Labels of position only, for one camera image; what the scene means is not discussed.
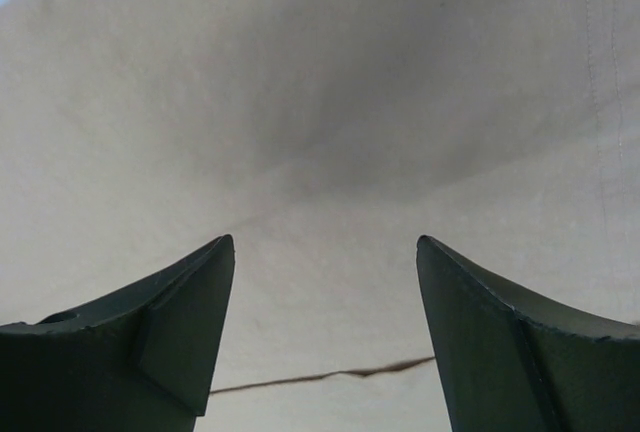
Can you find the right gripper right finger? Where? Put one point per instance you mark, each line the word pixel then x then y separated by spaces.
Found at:
pixel 510 359

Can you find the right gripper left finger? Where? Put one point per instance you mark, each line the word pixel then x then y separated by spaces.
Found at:
pixel 141 358

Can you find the beige t-shirt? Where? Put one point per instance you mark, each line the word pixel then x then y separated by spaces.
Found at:
pixel 325 136

